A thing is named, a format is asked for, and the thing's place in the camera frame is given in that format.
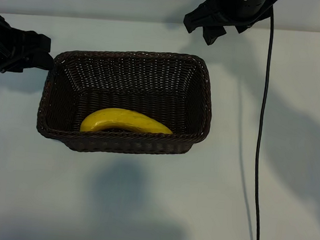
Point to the dark brown woven basket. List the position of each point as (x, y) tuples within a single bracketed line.
[(130, 79)]

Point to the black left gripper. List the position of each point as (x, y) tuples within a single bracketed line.
[(0, 46)]

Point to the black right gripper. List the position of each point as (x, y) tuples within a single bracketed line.
[(243, 5)]

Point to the yellow banana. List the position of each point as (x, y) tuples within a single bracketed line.
[(120, 118)]

